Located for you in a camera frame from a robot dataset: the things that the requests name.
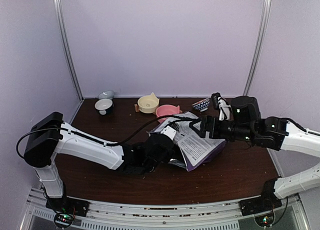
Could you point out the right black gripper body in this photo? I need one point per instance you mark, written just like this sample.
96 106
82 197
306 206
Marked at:
207 120

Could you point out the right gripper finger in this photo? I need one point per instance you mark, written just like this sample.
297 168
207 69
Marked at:
194 122
193 131

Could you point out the purple pet food bag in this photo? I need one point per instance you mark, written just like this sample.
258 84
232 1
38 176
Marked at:
191 151

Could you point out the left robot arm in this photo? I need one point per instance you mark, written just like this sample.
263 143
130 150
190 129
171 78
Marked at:
52 136

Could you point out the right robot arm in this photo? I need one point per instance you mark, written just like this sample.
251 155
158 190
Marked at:
275 133

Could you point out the pink cat-ear pet bowl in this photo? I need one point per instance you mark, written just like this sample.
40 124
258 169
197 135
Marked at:
167 109

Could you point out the cream cat-ear pet bowl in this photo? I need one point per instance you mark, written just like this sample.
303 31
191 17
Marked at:
148 104

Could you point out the blue zigzag patterned bowl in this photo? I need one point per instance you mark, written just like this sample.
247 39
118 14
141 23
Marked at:
202 105

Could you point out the light blue striped bowl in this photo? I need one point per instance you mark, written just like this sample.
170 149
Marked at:
109 94

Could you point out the navy white-dotted bowl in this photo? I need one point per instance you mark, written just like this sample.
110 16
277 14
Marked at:
104 106

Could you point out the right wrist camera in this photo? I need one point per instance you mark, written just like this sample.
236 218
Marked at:
221 104

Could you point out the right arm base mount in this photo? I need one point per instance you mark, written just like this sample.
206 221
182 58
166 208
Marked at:
267 200

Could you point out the right aluminium frame post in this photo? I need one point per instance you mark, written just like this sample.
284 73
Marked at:
264 20

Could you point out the aluminium frame post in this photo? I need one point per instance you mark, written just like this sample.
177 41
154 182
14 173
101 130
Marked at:
66 48
264 20

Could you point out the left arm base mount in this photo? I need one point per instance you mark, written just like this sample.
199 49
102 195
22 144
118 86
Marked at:
67 204

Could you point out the left aluminium frame post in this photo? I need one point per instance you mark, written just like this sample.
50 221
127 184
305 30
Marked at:
66 48

